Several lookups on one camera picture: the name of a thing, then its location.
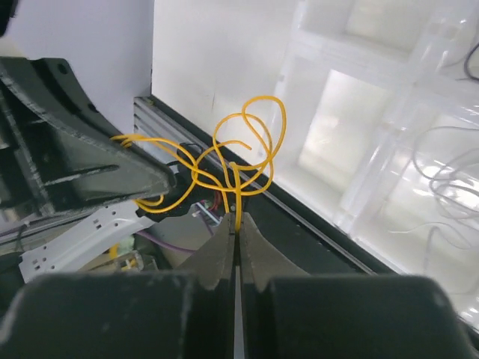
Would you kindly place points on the aluminium rail frame front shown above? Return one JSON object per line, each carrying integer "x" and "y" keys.
{"x": 158, "y": 122}

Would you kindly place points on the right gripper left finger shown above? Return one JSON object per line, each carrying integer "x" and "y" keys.
{"x": 187, "y": 312}

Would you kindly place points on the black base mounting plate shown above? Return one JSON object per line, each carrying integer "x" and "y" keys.
{"x": 305, "y": 238}

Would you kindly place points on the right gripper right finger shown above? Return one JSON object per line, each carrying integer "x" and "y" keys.
{"x": 289, "y": 313}

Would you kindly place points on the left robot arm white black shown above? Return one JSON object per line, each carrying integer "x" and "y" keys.
{"x": 102, "y": 227}

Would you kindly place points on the white six-compartment tray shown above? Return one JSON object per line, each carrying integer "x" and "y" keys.
{"x": 382, "y": 134}

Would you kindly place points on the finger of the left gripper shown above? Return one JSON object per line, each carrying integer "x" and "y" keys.
{"x": 58, "y": 154}

